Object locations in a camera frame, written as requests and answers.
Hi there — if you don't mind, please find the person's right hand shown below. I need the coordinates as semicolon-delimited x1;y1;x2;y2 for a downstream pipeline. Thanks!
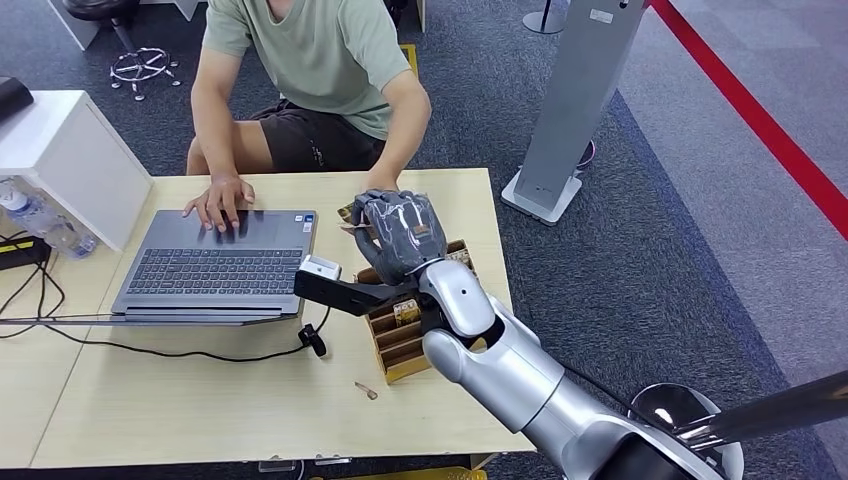
182;174;257;234

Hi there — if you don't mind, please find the clear plastic water bottle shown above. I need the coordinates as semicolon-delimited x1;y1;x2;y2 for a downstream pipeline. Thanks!
0;178;100;262

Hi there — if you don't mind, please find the round pole stand base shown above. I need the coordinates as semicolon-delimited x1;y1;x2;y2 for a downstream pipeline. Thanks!
521;0;566;35

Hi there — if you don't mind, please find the yellow object under table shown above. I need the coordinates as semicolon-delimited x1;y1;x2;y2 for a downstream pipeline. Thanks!
316;466;489;480

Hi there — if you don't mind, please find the thin grey metal strip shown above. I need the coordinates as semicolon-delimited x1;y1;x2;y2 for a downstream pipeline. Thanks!
0;315;301;329

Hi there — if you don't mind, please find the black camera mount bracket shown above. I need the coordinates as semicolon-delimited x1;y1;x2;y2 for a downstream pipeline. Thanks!
293;267;427;319

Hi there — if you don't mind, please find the yellow floor object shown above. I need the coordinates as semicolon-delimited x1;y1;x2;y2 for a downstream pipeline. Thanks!
397;42;421;79

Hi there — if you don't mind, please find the white cabinet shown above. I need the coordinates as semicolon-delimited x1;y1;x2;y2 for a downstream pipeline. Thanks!
0;89;156;254

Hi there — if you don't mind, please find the grey kiosk pillar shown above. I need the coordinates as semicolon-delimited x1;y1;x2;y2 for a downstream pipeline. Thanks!
500;0;649;227

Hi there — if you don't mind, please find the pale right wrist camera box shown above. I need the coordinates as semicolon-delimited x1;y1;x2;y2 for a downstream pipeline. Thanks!
299;254;344;284

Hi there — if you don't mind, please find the black cable plug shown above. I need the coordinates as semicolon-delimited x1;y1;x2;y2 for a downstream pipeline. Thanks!
297;323;329;360

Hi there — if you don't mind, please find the black stool with chrome base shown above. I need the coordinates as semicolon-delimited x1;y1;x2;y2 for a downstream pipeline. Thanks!
62;0;183;103

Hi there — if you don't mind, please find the person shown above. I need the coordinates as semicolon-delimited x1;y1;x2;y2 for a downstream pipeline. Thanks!
182;0;433;234

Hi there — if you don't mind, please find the black device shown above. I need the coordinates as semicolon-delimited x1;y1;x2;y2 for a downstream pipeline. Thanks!
0;75;36;125

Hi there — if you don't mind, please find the long black cable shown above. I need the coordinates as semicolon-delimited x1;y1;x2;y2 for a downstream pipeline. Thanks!
39;305;333;365

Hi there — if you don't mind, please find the dark metal bar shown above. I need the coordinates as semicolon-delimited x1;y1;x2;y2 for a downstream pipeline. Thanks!
674;370;848;454

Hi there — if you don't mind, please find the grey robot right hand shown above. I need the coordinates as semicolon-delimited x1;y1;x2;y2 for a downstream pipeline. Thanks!
350;188;449;288

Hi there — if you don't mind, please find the grey laptop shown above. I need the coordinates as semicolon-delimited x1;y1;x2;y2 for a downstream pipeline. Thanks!
110;209;319;326

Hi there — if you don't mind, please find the wooden slotted card holder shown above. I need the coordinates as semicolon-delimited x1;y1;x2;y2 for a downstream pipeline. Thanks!
354;239;490;386

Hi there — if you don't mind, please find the orange hotel card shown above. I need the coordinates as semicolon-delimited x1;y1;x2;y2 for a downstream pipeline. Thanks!
392;298;423;328

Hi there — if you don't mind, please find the tan patterned hotel card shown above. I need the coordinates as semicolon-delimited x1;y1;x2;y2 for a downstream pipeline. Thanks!
336;201;378;238

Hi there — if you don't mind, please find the looped black cable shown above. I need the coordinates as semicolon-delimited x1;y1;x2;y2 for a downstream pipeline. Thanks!
0;231;68;340

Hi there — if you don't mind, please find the black and yellow power strip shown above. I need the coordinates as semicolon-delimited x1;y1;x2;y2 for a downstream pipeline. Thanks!
0;235;54;272

